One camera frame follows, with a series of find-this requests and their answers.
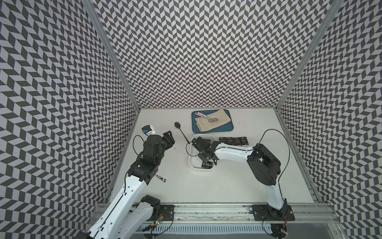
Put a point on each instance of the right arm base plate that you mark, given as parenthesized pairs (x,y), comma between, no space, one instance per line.
(265,212)

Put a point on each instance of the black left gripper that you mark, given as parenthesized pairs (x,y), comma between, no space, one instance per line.
(168,138)

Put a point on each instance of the black metal spoon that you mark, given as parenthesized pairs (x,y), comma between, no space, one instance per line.
(178,126)

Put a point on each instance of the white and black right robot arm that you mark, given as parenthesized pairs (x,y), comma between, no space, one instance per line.
(263,164)

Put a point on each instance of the beige folded cloth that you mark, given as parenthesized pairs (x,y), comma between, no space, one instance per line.
(204,125)

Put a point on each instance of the pink handled spoon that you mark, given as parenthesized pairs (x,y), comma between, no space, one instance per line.
(204,116)

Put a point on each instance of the aluminium front rail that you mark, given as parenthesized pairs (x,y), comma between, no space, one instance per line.
(240,213)

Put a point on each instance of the white plastic storage box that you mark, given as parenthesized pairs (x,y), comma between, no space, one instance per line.
(194,161)

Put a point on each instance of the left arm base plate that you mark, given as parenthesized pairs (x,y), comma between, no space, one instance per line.
(166,210)

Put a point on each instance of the teal plastic tray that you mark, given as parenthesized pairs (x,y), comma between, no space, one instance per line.
(225,128)

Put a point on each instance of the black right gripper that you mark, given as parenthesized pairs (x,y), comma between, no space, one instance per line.
(204,159)

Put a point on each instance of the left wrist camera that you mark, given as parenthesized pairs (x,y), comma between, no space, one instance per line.
(148,130)

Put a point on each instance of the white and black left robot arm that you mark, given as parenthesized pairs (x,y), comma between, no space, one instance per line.
(117,222)

